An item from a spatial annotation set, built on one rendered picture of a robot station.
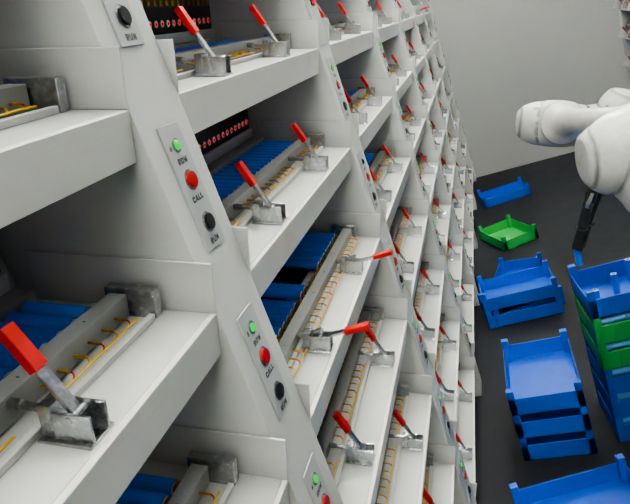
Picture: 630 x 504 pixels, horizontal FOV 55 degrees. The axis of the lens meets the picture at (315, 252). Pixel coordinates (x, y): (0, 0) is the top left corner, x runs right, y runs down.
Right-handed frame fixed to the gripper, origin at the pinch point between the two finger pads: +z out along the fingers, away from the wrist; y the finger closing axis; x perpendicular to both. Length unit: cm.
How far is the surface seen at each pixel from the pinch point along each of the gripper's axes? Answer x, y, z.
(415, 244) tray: 37.4, -26.6, 3.2
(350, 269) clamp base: 24, -84, -26
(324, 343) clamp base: 13, -108, -31
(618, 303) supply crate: -15.0, -12.6, 8.4
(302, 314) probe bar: 19, -104, -31
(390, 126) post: 61, -3, -19
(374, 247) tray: 26, -72, -23
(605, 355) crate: -16.5, -15.5, 23.6
